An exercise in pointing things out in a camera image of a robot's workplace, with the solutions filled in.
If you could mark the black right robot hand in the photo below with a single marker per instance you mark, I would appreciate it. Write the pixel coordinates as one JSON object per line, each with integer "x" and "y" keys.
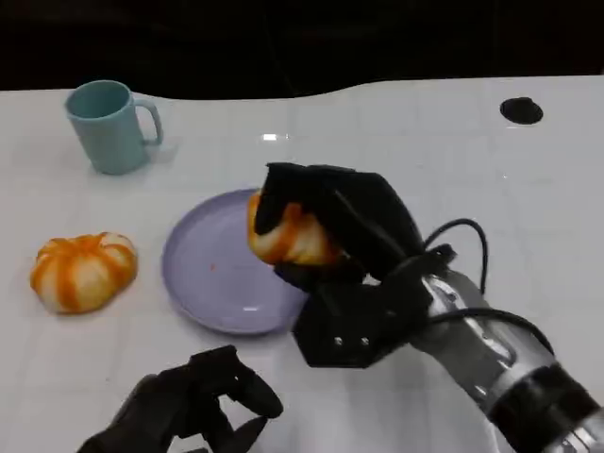
{"x": 358, "y": 212}

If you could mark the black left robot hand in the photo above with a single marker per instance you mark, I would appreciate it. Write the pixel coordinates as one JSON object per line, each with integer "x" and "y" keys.
{"x": 189, "y": 401}

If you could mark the orange and white bread roll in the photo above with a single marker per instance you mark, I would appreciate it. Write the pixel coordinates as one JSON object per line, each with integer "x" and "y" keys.
{"x": 302, "y": 240}
{"x": 80, "y": 273}

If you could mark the lilac plate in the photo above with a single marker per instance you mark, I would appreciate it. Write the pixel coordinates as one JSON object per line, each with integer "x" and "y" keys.
{"x": 222, "y": 283}

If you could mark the pale green mug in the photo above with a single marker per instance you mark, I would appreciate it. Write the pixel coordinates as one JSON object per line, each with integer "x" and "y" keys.
{"x": 108, "y": 137}

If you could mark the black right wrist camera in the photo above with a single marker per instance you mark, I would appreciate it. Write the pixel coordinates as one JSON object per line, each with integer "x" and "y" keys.
{"x": 349, "y": 325}

